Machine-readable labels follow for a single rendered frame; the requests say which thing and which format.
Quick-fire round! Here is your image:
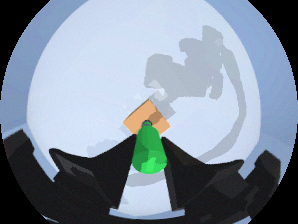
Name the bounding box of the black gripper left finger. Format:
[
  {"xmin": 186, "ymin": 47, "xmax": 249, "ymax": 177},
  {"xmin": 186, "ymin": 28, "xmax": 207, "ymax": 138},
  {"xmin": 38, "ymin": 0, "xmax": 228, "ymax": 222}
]
[{"xmin": 48, "ymin": 133, "xmax": 137, "ymax": 209}]

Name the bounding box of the dark grey marker with green band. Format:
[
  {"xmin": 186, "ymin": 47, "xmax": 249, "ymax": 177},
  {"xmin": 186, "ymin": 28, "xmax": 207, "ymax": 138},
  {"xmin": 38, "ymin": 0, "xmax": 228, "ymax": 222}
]
[{"xmin": 142, "ymin": 121, "xmax": 152, "ymax": 127}]

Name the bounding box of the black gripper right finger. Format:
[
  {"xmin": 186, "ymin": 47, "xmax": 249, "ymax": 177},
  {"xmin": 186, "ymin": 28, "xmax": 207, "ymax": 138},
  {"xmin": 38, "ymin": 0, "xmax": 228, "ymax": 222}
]
[{"xmin": 161, "ymin": 136, "xmax": 245, "ymax": 212}]

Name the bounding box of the tan wooden block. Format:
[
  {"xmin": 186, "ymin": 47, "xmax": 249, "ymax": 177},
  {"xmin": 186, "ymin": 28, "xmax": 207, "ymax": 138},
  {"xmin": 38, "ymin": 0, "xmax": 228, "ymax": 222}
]
[{"xmin": 122, "ymin": 99, "xmax": 170, "ymax": 135}]

